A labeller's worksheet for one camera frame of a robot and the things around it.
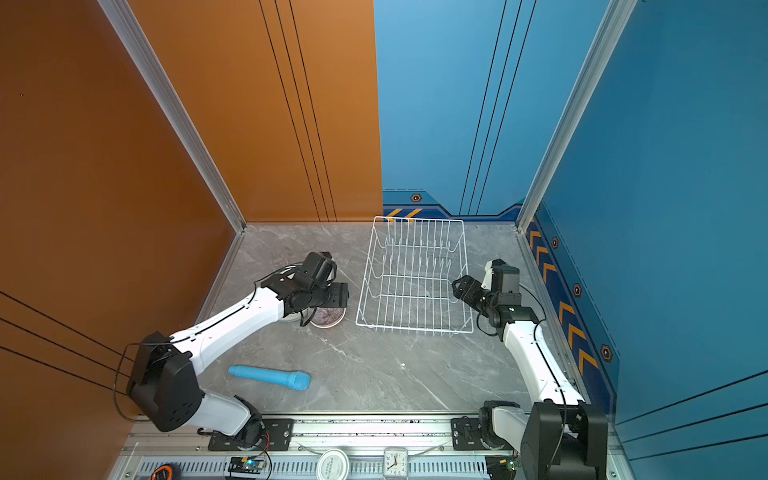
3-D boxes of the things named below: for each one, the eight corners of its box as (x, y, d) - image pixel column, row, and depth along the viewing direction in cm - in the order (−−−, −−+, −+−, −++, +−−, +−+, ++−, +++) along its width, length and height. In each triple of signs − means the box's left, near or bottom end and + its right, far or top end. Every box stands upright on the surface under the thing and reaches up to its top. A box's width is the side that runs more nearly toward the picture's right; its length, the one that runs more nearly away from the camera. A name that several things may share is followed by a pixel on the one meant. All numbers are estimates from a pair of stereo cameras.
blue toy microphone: (235, 377, 85) (228, 371, 81) (242, 364, 87) (235, 358, 83) (307, 392, 82) (303, 387, 78) (312, 379, 84) (308, 373, 80)
